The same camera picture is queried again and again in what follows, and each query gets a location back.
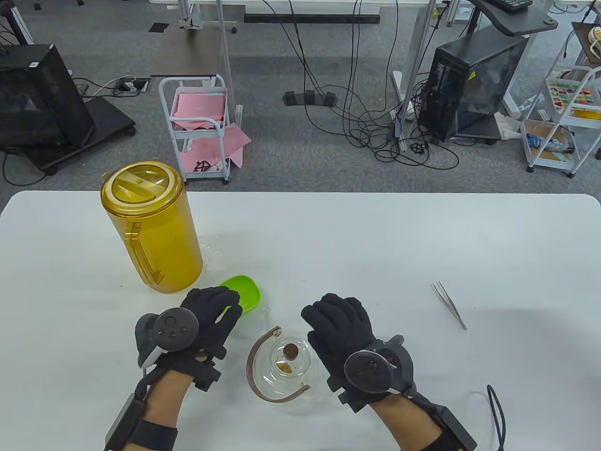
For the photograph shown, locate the black cable bundle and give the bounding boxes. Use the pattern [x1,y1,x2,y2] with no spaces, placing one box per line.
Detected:
[261,0,461,171]

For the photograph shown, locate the yellow plastic pitcher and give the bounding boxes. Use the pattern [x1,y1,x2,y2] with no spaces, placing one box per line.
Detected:
[100,161,204,294]

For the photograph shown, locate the glass infuser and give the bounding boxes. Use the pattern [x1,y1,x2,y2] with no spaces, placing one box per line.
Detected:
[271,341,312,379]

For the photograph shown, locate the right wrist sensor band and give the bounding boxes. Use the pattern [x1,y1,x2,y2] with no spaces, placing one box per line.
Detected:
[413,392,477,451]

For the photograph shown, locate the pink paper stack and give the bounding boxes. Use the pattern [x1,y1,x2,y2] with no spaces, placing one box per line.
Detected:
[171,92,226,131]

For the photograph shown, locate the person's right hand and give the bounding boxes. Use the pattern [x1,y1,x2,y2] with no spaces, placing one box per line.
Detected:
[301,294,393,404]

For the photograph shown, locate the left hand controller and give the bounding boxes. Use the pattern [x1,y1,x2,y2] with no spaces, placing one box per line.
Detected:
[135,308,200,368]

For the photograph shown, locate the glass lid with wooden knob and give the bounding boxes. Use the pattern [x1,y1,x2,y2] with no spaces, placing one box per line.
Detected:
[269,336,314,380]

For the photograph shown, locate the blue cloth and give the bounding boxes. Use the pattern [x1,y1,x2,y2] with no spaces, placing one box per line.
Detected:
[526,133,576,154]

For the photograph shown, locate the wooden table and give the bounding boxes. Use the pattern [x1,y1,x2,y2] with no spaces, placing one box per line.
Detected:
[570,21,601,66]

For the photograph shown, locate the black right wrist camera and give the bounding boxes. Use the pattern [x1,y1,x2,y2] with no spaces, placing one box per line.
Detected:
[327,373,371,414]

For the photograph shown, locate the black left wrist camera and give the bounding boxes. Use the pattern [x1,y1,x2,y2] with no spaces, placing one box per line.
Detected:
[193,352,222,391]

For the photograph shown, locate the black braided cord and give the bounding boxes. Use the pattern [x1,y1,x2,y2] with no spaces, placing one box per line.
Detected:
[486,384,508,451]

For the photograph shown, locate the person's right forearm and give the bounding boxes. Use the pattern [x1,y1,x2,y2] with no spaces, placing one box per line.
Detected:
[371,395,444,451]

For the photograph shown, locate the black rolling stand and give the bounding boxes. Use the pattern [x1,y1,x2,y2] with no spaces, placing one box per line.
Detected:
[0,96,137,175]

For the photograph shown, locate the right hand controller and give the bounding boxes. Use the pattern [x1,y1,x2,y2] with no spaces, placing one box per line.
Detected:
[344,334,416,395]

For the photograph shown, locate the white plastic bag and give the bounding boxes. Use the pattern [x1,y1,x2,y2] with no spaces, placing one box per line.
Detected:
[495,113,522,140]

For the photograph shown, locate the left wrist sensor band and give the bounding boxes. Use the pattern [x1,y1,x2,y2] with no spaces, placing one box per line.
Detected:
[104,394,178,451]

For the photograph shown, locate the black glass-sided computer tower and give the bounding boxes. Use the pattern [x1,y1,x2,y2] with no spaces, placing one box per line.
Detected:
[418,34,530,143]

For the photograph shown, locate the white desk frame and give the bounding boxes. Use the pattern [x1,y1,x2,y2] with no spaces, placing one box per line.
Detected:
[150,0,470,153]

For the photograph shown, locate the black standing desk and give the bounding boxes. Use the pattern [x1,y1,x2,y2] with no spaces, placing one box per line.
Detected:
[470,0,559,37]

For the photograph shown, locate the person's left hand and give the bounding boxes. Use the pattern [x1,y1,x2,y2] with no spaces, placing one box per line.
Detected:
[136,287,242,376]

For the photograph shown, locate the white power strip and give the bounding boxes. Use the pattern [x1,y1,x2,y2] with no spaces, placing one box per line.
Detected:
[392,70,417,119]

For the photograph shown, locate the pink paper sheet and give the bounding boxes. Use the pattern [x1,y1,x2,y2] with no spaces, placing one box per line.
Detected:
[188,123,251,172]

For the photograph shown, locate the white trolley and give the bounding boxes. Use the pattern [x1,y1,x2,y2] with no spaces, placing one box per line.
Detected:
[158,74,231,186]
[521,66,601,178]

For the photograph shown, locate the black desk crossbar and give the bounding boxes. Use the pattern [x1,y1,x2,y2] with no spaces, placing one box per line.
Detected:
[244,14,380,24]

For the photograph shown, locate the wrist sensor band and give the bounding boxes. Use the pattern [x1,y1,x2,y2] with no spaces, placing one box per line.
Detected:
[104,394,178,451]
[413,392,477,451]

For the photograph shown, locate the metal tweezers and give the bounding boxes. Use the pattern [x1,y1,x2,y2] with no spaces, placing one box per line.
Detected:
[432,281,467,331]

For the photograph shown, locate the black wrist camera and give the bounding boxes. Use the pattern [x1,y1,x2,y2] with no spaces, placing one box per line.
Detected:
[327,373,371,414]
[193,352,222,391]

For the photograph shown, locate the black mesh computer tower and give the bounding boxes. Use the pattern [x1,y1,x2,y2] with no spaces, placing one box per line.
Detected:
[0,45,96,150]

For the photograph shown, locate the hand controller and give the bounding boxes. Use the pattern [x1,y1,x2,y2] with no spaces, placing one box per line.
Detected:
[135,308,200,368]
[344,334,416,395]

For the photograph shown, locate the colourful puzzle board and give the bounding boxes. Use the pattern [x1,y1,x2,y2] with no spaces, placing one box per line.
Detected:
[547,81,601,111]

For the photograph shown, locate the dark brown side table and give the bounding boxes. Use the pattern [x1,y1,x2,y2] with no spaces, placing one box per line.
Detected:
[150,27,222,78]

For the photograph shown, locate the green plastic bowl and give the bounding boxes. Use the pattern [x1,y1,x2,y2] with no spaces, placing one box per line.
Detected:
[218,275,262,319]

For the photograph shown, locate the black desk foot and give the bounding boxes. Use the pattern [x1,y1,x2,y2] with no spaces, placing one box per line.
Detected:
[283,90,338,107]

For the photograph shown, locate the glass teapot with brown handle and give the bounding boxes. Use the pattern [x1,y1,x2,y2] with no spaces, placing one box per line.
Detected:
[247,306,325,415]

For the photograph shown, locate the person's left forearm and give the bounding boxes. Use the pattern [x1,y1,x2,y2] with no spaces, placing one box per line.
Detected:
[146,369,193,428]

